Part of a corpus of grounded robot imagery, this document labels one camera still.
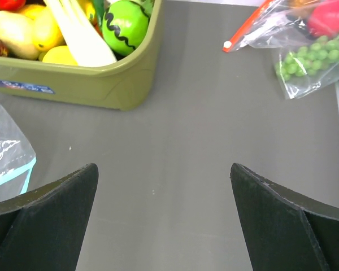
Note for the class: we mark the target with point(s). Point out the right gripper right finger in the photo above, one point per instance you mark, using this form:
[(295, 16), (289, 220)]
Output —
[(283, 229)]

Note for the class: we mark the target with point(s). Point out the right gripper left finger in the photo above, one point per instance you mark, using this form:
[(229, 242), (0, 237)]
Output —
[(44, 229)]

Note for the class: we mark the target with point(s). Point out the blue zip clear bag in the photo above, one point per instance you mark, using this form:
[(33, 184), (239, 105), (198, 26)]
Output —
[(17, 158)]

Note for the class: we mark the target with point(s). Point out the fake celery stalk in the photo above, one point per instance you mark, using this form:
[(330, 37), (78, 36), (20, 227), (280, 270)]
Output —
[(85, 44)]

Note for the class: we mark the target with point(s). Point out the yellow fake orange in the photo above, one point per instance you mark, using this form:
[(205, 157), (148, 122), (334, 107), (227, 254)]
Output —
[(59, 55)]

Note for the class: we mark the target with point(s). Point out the green fake grapes in bag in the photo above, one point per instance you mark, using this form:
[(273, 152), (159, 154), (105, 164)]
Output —
[(319, 56)]

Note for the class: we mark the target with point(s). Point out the red zip clear bag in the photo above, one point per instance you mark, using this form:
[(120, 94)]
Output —
[(281, 26)]

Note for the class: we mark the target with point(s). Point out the yellow fake lemon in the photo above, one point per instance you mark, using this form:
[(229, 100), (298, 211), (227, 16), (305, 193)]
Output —
[(46, 33)]

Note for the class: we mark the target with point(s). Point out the beige fake pear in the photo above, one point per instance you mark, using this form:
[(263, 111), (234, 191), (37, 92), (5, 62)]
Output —
[(16, 34)]

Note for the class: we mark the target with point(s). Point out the red fake apple in bag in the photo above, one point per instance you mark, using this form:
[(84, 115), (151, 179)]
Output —
[(324, 20)]

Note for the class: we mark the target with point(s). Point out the green fake watermelon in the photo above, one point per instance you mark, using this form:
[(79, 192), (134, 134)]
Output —
[(124, 26)]

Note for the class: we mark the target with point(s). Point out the red fake pepper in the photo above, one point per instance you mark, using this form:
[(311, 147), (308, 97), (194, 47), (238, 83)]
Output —
[(11, 5)]

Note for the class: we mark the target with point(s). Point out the green fake leaf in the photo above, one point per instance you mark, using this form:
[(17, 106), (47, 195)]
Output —
[(147, 5)]

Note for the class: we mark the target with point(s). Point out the blue tub label sticker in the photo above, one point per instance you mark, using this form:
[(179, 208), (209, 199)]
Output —
[(26, 86)]

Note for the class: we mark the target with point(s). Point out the olive green plastic tub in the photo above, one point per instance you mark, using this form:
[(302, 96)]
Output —
[(123, 85)]

